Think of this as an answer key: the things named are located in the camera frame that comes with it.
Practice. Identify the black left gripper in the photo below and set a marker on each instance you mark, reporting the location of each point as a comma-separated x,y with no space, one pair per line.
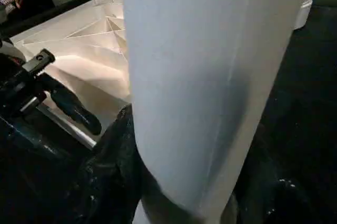
21,84

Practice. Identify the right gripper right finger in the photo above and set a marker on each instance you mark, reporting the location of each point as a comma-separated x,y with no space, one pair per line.
274,197

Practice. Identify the black work mat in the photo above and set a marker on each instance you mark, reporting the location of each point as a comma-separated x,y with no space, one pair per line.
300,103

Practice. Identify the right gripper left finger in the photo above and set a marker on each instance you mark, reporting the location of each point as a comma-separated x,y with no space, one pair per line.
113,182

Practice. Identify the white plastic table top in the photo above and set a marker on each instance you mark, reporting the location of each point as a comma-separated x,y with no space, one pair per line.
79,50

